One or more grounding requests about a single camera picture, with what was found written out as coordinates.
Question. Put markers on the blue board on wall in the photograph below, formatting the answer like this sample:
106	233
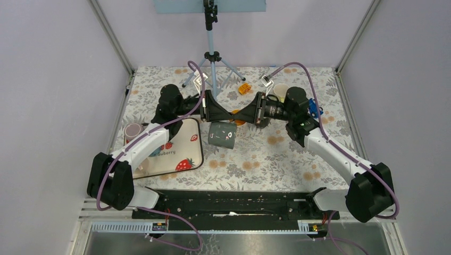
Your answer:
199	6

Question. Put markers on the blue camera tripod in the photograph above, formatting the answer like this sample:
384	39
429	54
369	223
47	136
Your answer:
210	10

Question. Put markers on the blue toy car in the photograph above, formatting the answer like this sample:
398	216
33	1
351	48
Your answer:
313	109

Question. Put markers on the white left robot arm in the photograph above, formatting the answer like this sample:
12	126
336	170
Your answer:
110	181

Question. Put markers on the blue mug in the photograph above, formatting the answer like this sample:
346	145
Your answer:
157	151

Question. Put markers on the purple cup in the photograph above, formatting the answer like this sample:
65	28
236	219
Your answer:
131	131

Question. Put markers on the floral mug orange inside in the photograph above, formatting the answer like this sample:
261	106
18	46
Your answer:
237	122

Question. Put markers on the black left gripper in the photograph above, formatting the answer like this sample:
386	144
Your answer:
210	110

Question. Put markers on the yellow mug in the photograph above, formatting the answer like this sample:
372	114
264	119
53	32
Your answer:
280	90

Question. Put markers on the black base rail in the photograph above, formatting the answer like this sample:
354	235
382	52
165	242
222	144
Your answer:
243	210

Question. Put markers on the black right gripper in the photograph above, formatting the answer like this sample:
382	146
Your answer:
250	113

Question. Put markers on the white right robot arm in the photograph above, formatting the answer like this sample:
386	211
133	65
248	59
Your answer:
370	193

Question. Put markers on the grey mug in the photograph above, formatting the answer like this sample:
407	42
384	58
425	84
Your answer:
222	134

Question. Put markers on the small orange toy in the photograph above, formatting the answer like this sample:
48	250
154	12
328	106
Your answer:
244	88

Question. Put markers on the strawberry print tray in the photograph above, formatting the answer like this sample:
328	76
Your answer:
181	153

